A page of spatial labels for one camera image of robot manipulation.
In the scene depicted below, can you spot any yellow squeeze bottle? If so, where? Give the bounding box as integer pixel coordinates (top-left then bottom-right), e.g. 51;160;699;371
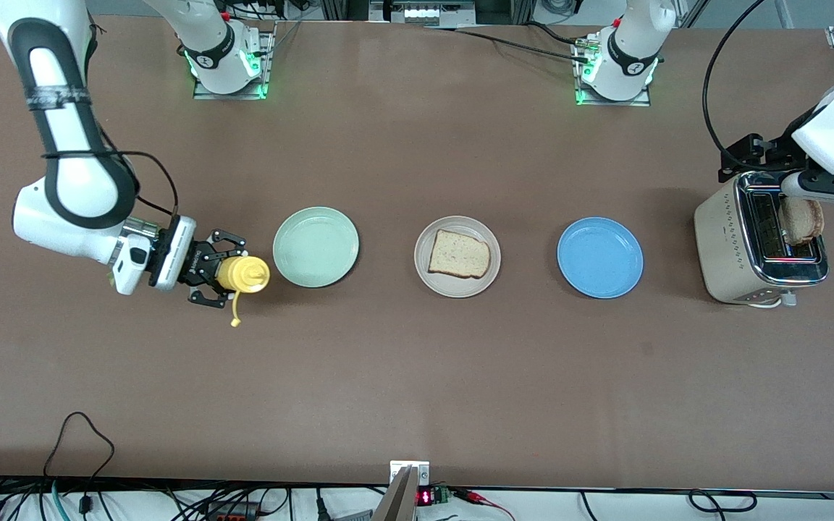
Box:
216;255;271;328

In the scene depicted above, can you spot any brown crusted bread slice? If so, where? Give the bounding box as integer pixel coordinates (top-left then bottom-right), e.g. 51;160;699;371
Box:
781;197;825;245
427;229;492;280

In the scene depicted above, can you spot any mint green plate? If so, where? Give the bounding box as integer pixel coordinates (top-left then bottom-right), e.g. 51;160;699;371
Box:
273;207;360;289

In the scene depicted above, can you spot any blue plate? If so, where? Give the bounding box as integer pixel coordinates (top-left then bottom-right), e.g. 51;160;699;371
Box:
557;217;644;300

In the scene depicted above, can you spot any beige plate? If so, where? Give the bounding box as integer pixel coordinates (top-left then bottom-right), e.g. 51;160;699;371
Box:
414;216;502;299

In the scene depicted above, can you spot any beige chrome toaster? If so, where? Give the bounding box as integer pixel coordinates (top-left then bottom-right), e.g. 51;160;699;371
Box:
694;171;830;309

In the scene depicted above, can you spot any white box device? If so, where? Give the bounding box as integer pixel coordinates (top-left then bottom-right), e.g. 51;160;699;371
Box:
388;0;476;28

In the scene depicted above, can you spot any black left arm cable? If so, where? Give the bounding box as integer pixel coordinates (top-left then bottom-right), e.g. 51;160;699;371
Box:
702;0;769;174

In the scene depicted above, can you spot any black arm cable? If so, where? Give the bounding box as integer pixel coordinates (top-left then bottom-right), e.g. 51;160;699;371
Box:
41;148;180;218
702;0;769;174

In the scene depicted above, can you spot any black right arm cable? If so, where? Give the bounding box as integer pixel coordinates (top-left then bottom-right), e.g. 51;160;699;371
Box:
41;148;180;218

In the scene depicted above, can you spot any black looped cable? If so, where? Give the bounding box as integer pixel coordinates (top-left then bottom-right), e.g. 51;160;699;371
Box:
42;412;116;500

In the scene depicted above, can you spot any black cable on table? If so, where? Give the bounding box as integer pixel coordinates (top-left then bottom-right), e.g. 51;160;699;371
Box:
424;22;595;62

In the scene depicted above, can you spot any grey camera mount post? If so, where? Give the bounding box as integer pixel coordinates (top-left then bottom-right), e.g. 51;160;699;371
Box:
370;467;418;521

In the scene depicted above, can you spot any red clip cable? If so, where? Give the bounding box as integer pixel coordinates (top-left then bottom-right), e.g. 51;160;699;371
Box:
453;488;515;520

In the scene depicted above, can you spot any black coiled cable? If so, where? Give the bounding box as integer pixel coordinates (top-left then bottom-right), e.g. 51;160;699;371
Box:
688;490;758;513

